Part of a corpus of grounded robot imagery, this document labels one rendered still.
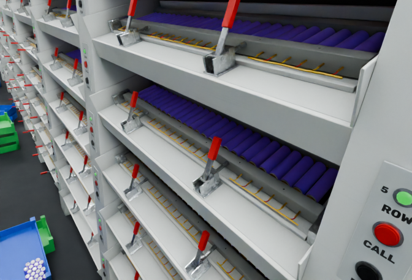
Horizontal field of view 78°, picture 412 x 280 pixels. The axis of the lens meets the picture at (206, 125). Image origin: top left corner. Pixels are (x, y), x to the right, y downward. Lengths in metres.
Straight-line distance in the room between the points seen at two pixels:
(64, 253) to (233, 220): 1.29
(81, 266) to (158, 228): 0.93
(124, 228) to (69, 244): 0.76
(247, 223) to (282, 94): 0.19
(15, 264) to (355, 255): 1.44
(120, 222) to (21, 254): 0.73
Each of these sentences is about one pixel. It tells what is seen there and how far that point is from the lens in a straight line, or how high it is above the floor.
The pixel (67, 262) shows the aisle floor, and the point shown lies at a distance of 1.55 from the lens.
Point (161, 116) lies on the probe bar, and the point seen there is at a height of 0.94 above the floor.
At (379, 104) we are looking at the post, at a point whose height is 1.10.
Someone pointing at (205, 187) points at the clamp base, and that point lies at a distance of 0.40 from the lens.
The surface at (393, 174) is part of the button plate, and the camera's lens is 0.23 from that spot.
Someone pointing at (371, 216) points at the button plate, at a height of 1.01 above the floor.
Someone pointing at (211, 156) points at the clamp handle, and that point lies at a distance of 0.39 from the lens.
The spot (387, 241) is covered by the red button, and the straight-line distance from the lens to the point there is 0.25.
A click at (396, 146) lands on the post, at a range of 0.23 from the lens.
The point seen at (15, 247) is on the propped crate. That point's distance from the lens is 1.58.
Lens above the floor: 1.14
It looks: 23 degrees down
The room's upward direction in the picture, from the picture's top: 6 degrees clockwise
